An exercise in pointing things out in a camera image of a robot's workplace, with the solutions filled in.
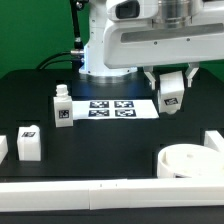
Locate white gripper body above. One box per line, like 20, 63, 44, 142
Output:
103, 20, 224, 69

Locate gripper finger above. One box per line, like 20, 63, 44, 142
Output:
185, 62, 199, 87
143, 66, 156, 89

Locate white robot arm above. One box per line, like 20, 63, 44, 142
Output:
80, 0, 224, 80

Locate white right barrier block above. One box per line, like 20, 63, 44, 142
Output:
204, 130, 224, 153

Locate white barrier block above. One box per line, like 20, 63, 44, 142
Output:
0, 135, 8, 164
204, 130, 224, 153

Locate white marker sheet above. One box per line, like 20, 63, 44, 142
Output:
73, 100, 159, 120

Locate white left barrier block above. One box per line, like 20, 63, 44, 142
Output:
0, 135, 8, 164

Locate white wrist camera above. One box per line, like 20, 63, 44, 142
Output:
106, 0, 159, 21

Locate black cables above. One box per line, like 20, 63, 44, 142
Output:
35, 49, 84, 70

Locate white front barrier rail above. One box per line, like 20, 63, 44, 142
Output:
0, 178, 224, 212

